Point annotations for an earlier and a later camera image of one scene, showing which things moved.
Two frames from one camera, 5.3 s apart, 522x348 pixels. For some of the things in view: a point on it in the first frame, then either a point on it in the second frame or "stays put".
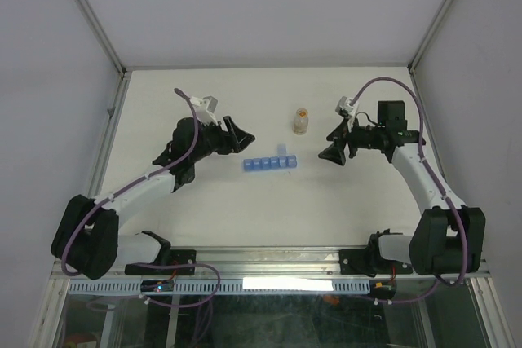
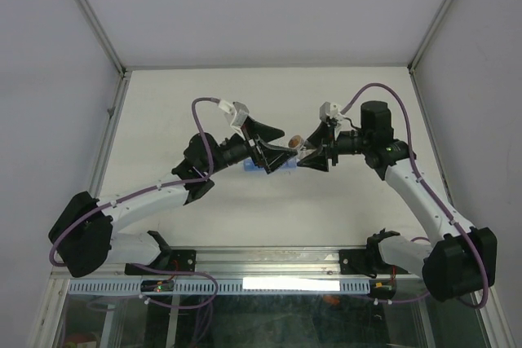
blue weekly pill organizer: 269,163 stays put
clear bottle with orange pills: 301,121 → 296,143
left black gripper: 228,144 → 271,156
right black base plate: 369,262 stays put
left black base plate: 177,257 stays put
